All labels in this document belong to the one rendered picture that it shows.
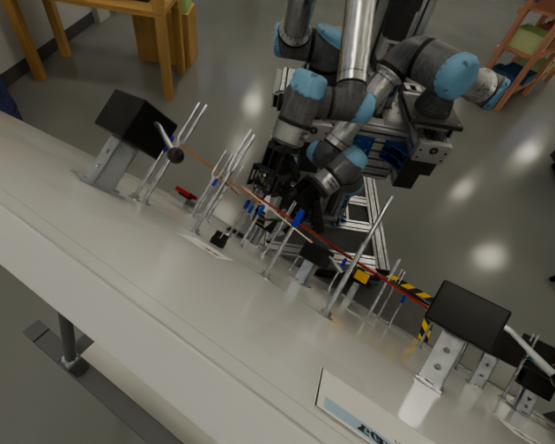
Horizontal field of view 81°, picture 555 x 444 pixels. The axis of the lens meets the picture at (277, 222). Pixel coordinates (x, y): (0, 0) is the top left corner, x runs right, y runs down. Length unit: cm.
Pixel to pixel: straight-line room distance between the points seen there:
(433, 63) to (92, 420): 192
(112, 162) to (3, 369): 186
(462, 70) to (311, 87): 47
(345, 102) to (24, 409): 185
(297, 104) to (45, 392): 174
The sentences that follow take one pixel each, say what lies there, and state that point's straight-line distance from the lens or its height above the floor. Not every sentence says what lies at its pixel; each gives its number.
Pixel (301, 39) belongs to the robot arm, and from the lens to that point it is 131.
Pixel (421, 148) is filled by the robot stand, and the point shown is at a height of 109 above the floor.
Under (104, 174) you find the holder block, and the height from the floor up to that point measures 158.
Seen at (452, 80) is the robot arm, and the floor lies 146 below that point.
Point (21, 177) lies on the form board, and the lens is 23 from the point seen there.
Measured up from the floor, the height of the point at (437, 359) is 152.
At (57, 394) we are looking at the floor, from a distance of 200.
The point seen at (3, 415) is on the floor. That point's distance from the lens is 206.
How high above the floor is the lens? 180
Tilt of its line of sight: 49 degrees down
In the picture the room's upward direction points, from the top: 12 degrees clockwise
